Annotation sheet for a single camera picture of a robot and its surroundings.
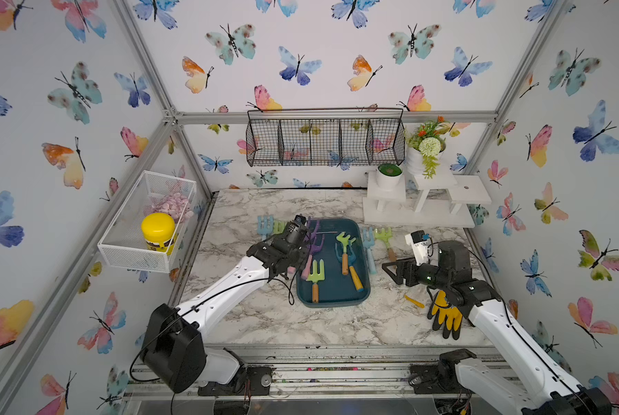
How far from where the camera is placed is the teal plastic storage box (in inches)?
35.2

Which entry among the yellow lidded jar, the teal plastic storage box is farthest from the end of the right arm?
the yellow lidded jar

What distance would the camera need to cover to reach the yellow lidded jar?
64cm

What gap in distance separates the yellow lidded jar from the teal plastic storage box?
41 cm
